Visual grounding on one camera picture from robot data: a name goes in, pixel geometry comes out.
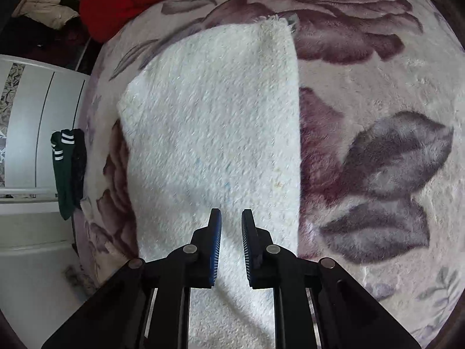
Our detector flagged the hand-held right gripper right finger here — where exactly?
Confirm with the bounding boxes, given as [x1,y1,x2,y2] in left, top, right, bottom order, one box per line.
[241,209,422,349]

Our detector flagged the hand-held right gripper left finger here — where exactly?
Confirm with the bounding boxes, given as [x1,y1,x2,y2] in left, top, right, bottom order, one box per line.
[42,208,222,349]

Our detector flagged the white fuzzy jacket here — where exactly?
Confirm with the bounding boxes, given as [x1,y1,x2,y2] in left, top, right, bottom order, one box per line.
[116,14,302,349]

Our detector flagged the dark folded garment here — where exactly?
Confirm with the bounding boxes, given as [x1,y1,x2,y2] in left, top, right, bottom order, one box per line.
[71,129,88,210]

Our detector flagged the green pants with white stripes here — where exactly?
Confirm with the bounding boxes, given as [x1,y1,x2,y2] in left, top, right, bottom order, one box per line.
[50,129,83,221]

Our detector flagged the floral bed blanket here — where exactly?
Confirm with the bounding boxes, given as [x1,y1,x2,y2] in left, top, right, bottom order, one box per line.
[71,0,465,349]

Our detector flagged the white wardrobe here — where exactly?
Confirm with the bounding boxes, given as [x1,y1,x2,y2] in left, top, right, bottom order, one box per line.
[0,54,94,320]

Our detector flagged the red quilt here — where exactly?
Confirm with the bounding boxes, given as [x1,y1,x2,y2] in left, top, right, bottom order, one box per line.
[79,0,215,43]

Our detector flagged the beige hanging coat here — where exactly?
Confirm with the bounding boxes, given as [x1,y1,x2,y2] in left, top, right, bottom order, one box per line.
[12,0,80,29]

